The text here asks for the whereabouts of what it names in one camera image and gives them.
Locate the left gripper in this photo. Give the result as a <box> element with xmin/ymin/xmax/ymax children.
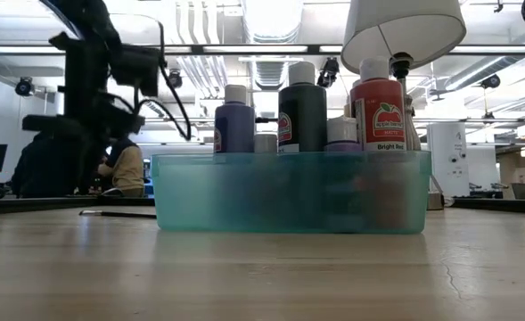
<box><xmin>21</xmin><ymin>31</ymin><xmax>146</xmax><ymax>197</ymax></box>

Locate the large blue paint bottle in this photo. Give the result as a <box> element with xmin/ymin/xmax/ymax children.
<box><xmin>213</xmin><ymin>84</ymin><xmax>257</xmax><ymax>155</ymax></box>

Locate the large black paint bottle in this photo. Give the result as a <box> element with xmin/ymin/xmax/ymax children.
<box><xmin>277</xmin><ymin>61</ymin><xmax>329</xmax><ymax>155</ymax></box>

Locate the small purple paint bottle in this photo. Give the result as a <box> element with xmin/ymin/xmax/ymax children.
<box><xmin>325</xmin><ymin>114</ymin><xmax>364</xmax><ymax>155</ymax></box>

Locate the large red paint bottle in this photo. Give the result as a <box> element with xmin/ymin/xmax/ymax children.
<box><xmin>349</xmin><ymin>56</ymin><xmax>409</xmax><ymax>231</ymax></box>

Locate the person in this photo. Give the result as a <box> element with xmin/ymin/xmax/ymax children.
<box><xmin>11</xmin><ymin>131</ymin><xmax>110</xmax><ymax>199</ymax></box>
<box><xmin>96</xmin><ymin>136</ymin><xmax>146</xmax><ymax>199</ymax></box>

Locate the teal translucent plastic bin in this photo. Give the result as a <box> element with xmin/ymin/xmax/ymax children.
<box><xmin>151</xmin><ymin>150</ymin><xmax>433</xmax><ymax>235</ymax></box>

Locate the black overhead beam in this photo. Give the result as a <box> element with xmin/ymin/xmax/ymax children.
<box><xmin>0</xmin><ymin>43</ymin><xmax>525</xmax><ymax>57</ymax></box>

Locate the white shade table lamp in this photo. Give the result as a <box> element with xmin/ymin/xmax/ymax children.
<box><xmin>340</xmin><ymin>0</ymin><xmax>468</xmax><ymax>210</ymax></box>

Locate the white round column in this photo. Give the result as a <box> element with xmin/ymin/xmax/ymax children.
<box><xmin>426</xmin><ymin>122</ymin><xmax>471</xmax><ymax>198</ymax></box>

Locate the black aluminium table frame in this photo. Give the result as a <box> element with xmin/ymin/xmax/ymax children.
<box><xmin>0</xmin><ymin>194</ymin><xmax>525</xmax><ymax>216</ymax></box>

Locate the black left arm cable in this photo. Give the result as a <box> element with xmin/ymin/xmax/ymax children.
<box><xmin>110</xmin><ymin>12</ymin><xmax>193</xmax><ymax>142</ymax></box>

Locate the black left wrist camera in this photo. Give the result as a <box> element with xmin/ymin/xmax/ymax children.
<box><xmin>109</xmin><ymin>43</ymin><xmax>161</xmax><ymax>98</ymax></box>

